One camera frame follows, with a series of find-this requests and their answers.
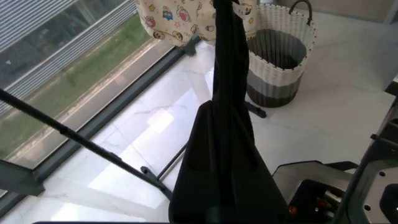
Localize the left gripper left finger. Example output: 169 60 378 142
169 101 223 223

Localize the white laundry basket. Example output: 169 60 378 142
244 0 317 109

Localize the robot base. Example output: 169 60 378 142
272 74 398 224

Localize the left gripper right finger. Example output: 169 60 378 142
229 108 290 223

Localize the cream printed garment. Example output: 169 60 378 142
135 0 259 47

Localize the black clothes rack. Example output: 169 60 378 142
0 88 268 200

